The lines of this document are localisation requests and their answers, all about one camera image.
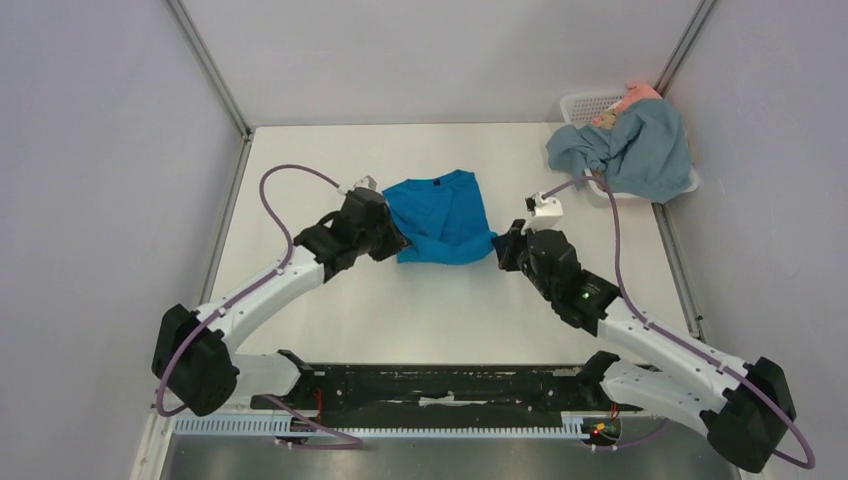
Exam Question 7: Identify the pink t shirt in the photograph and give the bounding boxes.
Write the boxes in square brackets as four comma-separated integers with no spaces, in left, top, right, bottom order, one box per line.
[591,82,662,130]

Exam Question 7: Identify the aluminium corner frame post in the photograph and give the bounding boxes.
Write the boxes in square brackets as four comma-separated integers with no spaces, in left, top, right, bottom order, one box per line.
[654,0,720,96]
[165,0,253,141]

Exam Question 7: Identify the aluminium corner frame post right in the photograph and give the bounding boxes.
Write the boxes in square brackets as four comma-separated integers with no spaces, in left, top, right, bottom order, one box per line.
[654,0,720,96]

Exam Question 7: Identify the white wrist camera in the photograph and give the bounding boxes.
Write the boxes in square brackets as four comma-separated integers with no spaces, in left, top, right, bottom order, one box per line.
[522,192,563,232]
[337,175,377,195]

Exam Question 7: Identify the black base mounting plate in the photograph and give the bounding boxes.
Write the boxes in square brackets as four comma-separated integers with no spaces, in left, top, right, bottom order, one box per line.
[282,363,615,429]

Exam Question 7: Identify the tan t shirt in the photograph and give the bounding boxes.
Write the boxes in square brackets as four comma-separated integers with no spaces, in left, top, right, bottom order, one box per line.
[590,109,621,193]

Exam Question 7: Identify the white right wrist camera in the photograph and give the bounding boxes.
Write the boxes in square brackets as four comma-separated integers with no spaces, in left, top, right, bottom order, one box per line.
[522,192,563,232]

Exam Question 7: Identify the aluminium corner frame post left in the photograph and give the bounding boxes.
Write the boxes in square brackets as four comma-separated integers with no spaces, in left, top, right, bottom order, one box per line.
[165,0,253,141]

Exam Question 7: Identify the grey-blue t shirt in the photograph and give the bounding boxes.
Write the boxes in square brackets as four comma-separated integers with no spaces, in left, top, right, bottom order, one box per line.
[546,99,693,203]

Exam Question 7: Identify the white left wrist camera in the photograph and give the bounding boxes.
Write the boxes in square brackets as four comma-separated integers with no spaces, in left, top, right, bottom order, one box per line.
[337,175,377,195]

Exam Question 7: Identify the white slotted cable duct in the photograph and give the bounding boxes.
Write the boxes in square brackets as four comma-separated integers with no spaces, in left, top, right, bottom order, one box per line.
[173,413,590,441]

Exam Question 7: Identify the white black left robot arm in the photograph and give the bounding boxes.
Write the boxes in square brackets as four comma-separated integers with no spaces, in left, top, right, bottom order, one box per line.
[151,187,409,416]

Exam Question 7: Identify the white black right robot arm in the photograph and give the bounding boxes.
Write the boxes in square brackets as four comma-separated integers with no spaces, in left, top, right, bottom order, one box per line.
[492,220,796,473]

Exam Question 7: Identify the bright blue t shirt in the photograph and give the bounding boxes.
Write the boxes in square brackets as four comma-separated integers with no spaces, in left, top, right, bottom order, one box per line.
[383,170,496,266]

